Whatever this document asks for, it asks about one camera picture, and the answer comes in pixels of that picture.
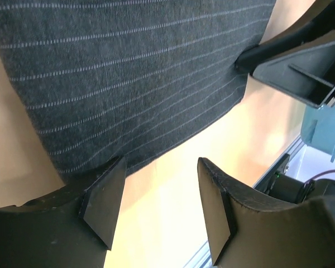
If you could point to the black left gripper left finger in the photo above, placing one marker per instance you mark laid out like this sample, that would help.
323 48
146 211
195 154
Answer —
73 226

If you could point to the aluminium table frame rail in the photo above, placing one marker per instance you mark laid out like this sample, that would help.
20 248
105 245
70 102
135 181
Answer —
235 216

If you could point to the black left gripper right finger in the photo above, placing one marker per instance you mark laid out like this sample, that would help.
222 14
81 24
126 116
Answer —
307 236

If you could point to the black pinstriped long sleeve shirt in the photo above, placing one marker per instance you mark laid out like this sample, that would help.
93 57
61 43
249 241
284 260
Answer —
101 79

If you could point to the translucent blue plastic bin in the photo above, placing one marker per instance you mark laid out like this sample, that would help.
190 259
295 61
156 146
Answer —
318 129

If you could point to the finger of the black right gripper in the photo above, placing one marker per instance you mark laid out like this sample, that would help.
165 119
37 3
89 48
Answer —
307 75
317 21

